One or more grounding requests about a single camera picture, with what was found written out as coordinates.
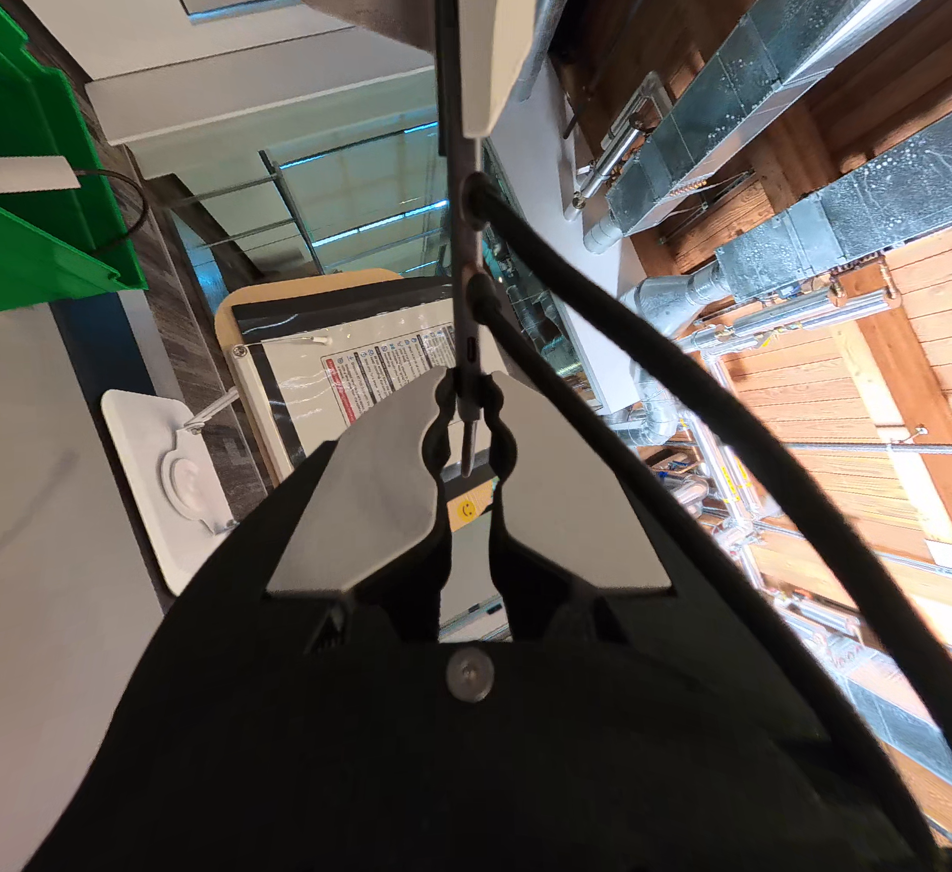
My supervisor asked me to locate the green plastic bin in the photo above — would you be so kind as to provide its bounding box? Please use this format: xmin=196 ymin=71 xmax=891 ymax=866
xmin=0 ymin=3 xmax=150 ymax=312

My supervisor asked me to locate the grey usb hub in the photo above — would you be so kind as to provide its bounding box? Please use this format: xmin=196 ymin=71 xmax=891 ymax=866
xmin=431 ymin=0 xmax=498 ymax=480

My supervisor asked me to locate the wooden framed sign board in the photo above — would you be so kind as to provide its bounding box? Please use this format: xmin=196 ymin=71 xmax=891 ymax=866
xmin=213 ymin=268 xmax=525 ymax=488

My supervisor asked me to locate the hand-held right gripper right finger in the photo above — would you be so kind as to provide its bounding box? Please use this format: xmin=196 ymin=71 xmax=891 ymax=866
xmin=482 ymin=370 xmax=675 ymax=597

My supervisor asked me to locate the black braided cable gold plug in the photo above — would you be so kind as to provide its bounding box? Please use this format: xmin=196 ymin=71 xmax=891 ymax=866
xmin=465 ymin=271 xmax=942 ymax=872
xmin=461 ymin=171 xmax=952 ymax=761

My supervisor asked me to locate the rectangular metal air duct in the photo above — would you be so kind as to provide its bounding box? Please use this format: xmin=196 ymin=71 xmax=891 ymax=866
xmin=632 ymin=115 xmax=952 ymax=337
xmin=604 ymin=0 xmax=952 ymax=239

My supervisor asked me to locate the glass railing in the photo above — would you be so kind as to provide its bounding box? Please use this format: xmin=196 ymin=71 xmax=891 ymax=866
xmin=171 ymin=121 xmax=455 ymax=278

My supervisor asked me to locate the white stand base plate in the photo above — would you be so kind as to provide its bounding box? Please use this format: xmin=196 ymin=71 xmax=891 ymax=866
xmin=100 ymin=388 xmax=240 ymax=598

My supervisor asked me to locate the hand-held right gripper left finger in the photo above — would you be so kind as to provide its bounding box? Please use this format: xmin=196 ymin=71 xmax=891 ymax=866
xmin=265 ymin=365 xmax=456 ymax=598

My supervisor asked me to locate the silver metal bracket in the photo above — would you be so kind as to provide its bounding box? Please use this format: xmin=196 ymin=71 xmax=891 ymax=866
xmin=182 ymin=387 xmax=240 ymax=436

